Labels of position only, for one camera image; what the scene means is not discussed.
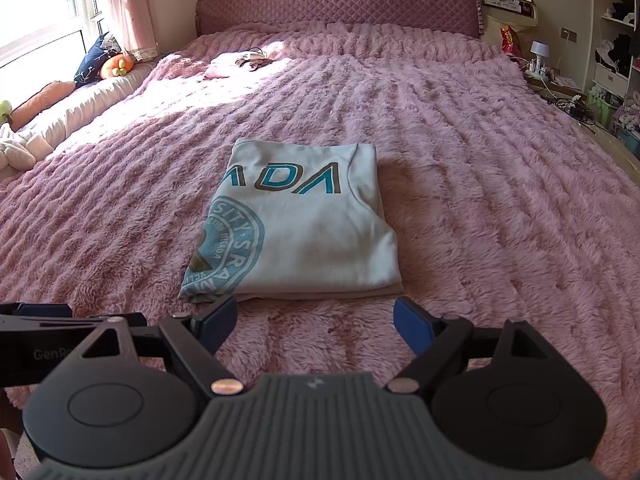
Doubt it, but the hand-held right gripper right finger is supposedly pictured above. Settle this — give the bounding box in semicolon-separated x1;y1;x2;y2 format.
384;296;556;396

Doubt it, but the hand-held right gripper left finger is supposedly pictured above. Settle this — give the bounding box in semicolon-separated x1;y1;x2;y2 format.
80;294;246;397

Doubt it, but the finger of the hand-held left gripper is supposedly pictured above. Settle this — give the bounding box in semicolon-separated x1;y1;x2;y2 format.
0;302;72;318
0;312;147;332

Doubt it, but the white printed sweatshirt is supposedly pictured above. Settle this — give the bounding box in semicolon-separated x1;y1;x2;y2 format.
179;137;404;306

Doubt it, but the pink fluffy blanket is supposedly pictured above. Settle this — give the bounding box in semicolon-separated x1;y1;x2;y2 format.
0;22;640;480

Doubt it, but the cream plush toy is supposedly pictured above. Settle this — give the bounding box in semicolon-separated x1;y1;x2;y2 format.
0;125;37;171

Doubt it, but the peach bolster pillow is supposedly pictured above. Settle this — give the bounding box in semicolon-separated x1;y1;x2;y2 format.
10;80;76;131

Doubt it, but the orange plush toy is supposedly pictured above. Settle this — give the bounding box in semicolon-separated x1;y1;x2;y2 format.
100;52;136;80

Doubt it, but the navy patterned pillow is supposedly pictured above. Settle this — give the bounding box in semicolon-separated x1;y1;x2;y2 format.
74;32;123;83

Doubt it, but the green storage bin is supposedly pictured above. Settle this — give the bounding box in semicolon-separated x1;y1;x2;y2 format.
587;87;626;128

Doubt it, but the red snack bag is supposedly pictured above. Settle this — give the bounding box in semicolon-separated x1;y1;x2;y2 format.
500;25;522;56

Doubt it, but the white table lamp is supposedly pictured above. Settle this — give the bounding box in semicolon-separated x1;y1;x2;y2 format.
529;41;552;73

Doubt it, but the window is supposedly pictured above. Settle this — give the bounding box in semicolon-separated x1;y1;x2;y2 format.
0;0;108;68

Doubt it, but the pink curtain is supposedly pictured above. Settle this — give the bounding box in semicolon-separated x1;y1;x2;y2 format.
100;0;161;61

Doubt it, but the white shelf unit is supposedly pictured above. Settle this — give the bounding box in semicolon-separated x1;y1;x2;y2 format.
592;0;640;136

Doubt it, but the quilted mauve headboard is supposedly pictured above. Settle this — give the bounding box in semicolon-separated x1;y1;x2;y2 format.
195;0;485;39

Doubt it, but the wooden bed frame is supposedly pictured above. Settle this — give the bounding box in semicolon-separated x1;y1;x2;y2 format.
575;120;640;183

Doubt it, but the tangle of black cables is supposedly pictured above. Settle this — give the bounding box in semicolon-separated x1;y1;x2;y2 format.
547;91;598;123

